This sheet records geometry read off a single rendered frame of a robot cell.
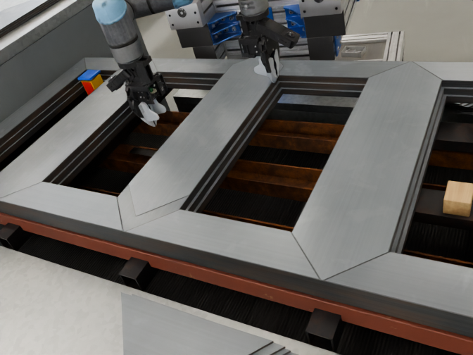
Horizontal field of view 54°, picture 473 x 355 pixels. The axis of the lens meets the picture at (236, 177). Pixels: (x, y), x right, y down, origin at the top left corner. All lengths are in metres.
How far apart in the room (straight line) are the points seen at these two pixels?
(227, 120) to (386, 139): 0.42
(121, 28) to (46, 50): 0.76
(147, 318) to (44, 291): 0.33
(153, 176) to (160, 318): 0.36
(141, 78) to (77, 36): 0.81
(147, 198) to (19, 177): 0.44
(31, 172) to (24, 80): 0.54
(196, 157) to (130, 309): 0.39
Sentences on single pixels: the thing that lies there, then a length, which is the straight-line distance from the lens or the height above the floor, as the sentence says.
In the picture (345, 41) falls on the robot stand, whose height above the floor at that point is 0.23.
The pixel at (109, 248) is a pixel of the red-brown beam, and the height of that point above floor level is 0.78.
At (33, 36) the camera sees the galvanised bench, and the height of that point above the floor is 1.03.
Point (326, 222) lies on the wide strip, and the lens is 0.91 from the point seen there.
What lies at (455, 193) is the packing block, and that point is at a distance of 1.04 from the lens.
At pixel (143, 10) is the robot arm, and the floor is 1.16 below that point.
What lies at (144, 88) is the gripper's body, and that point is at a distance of 1.22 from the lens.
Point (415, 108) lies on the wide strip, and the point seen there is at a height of 0.87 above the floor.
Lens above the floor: 1.53
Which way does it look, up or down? 39 degrees down
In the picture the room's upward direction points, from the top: 17 degrees counter-clockwise
